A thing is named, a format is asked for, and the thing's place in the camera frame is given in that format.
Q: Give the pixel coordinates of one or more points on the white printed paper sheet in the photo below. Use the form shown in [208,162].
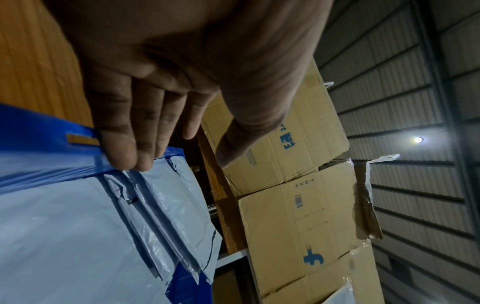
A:
[341,294]

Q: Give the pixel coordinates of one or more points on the packed white bags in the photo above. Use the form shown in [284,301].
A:
[67,237]

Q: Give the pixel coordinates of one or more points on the round ceiling lamp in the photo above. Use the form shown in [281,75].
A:
[418,140]

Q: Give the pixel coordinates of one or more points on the white metal shelf leg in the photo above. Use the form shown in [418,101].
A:
[232,257]

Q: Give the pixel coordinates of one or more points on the blue plastic crate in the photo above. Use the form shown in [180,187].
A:
[37,133]

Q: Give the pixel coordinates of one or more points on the plain cardboard box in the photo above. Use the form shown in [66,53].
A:
[307,136]

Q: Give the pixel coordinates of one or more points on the person's left hand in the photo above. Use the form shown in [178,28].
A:
[195,41]

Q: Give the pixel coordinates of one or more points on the wooden table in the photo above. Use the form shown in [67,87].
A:
[37,65]

